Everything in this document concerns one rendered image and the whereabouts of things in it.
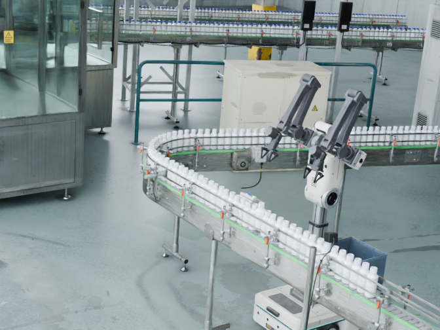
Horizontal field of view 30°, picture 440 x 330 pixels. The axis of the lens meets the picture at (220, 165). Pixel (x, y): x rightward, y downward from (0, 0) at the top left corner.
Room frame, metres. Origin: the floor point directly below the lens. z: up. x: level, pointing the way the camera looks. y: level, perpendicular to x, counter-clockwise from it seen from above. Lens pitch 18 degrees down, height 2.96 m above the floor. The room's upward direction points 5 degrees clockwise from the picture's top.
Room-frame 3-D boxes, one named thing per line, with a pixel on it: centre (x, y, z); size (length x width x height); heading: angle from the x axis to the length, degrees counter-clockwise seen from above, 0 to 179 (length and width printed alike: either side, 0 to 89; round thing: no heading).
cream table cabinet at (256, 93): (9.35, -0.56, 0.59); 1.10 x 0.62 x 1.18; 110
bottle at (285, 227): (4.55, -0.42, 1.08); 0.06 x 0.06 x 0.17
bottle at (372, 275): (3.98, -0.86, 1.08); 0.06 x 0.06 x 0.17
